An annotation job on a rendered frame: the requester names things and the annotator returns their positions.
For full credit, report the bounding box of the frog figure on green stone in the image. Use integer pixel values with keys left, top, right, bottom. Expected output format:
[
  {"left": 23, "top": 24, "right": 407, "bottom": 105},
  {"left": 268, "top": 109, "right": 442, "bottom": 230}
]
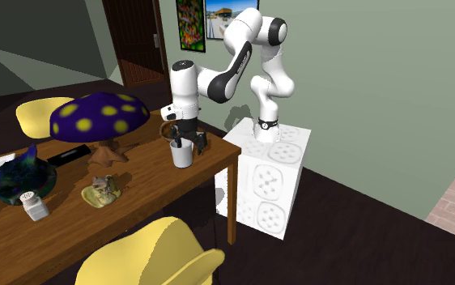
[{"left": 80, "top": 174, "right": 122, "bottom": 210}]

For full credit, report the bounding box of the purple yellow-spotted mushroom figure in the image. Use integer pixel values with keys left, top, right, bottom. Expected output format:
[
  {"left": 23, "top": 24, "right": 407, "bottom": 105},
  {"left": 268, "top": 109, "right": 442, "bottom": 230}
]
[{"left": 49, "top": 91, "right": 151, "bottom": 167}]

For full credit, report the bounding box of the dark green blue figure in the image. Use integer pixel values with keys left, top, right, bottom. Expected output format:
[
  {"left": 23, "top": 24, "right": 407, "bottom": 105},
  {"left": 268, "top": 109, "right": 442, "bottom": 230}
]
[{"left": 0, "top": 143, "right": 58, "bottom": 206}]

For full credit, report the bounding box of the white patterned robot stand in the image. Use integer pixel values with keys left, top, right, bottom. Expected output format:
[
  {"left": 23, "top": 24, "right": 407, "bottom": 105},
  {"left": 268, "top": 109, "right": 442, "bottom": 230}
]
[{"left": 214, "top": 117, "right": 313, "bottom": 241}]

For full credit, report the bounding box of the dark brown door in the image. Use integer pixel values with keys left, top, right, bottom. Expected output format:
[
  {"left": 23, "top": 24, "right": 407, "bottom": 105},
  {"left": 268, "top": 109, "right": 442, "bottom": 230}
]
[{"left": 101, "top": 0, "right": 171, "bottom": 88}]

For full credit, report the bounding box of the colourful wall picture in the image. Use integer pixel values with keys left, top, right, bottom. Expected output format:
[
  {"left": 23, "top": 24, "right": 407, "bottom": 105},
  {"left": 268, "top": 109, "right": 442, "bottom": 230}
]
[{"left": 175, "top": 0, "right": 207, "bottom": 53}]

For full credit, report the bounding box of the white salt shaker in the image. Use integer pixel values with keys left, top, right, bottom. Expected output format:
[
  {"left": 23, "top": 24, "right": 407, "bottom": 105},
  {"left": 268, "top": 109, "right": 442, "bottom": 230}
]
[{"left": 19, "top": 190, "right": 51, "bottom": 223}]

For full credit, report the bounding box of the brown wooden bowl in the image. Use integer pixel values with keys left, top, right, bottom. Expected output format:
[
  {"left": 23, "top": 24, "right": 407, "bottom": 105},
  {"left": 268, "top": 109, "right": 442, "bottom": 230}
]
[{"left": 159, "top": 121, "right": 210, "bottom": 146}]

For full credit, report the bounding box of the brown wooden table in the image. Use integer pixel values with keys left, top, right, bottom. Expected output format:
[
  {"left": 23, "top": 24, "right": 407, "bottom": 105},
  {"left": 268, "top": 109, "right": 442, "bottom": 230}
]
[{"left": 0, "top": 109, "right": 243, "bottom": 285}]

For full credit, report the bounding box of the blue sky wall picture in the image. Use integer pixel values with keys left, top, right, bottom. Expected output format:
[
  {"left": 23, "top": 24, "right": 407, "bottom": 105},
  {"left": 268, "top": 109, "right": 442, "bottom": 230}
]
[{"left": 204, "top": 0, "right": 261, "bottom": 41}]

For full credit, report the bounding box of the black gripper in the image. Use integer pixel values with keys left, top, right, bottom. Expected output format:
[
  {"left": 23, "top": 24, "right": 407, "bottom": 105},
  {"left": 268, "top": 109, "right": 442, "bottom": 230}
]
[{"left": 172, "top": 117, "right": 209, "bottom": 156}]

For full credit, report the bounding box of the black remote control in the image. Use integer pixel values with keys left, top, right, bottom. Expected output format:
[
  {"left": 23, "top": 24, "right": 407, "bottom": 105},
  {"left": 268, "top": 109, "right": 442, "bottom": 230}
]
[{"left": 46, "top": 143, "right": 92, "bottom": 167}]

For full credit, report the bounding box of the white cup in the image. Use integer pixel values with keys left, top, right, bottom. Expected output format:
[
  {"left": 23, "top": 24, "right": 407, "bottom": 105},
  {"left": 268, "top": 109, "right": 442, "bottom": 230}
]
[{"left": 170, "top": 138, "right": 195, "bottom": 169}]

